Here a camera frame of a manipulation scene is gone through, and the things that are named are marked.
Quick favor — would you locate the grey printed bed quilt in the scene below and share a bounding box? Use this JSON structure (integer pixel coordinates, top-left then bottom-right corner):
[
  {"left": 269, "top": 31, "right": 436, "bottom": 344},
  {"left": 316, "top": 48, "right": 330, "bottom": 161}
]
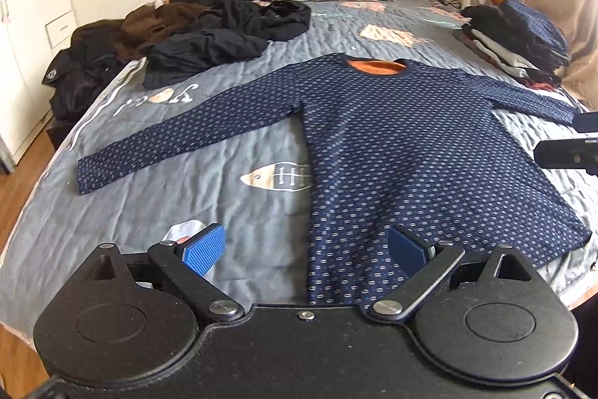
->
[{"left": 0, "top": 0, "right": 598, "bottom": 334}]

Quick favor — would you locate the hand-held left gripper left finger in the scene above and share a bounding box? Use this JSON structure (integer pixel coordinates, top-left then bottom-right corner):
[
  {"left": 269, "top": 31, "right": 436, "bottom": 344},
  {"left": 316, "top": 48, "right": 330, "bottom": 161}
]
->
[{"left": 85, "top": 222, "right": 246, "bottom": 324}]

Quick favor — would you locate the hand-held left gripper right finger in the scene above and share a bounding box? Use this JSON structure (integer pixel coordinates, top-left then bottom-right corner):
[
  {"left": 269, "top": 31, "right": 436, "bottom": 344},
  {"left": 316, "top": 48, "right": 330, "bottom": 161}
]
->
[{"left": 366, "top": 224, "right": 536, "bottom": 325}]

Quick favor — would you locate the navy patterned sweater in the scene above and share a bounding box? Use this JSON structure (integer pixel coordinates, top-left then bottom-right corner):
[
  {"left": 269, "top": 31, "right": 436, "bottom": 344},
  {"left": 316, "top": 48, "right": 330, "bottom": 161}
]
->
[{"left": 76, "top": 54, "right": 594, "bottom": 309}]

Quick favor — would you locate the navy patterned garment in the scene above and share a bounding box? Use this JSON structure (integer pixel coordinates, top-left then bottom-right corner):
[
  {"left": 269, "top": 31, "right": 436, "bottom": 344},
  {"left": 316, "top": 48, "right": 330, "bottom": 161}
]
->
[{"left": 490, "top": 0, "right": 571, "bottom": 54}]

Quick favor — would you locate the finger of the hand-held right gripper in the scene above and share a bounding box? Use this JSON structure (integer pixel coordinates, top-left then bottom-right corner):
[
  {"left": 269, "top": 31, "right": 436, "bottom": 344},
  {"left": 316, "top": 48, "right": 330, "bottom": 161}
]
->
[
  {"left": 534, "top": 138, "right": 598, "bottom": 171},
  {"left": 573, "top": 111, "right": 598, "bottom": 133}
]

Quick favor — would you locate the white wardrobe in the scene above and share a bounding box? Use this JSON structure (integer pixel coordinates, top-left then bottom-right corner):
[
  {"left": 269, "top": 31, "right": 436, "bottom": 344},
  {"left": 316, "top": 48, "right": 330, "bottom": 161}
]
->
[{"left": 0, "top": 0, "right": 78, "bottom": 166}]

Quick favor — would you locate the pile of dark unfolded clothes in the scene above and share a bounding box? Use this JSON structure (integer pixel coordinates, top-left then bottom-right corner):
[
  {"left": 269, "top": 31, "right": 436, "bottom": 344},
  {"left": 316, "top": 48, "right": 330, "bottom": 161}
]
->
[{"left": 44, "top": 0, "right": 325, "bottom": 122}]

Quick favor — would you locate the stack of folded dark clothes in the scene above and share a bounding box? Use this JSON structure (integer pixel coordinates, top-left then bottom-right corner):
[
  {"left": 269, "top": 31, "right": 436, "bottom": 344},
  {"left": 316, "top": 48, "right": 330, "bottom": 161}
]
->
[{"left": 453, "top": 4, "right": 571, "bottom": 93}]

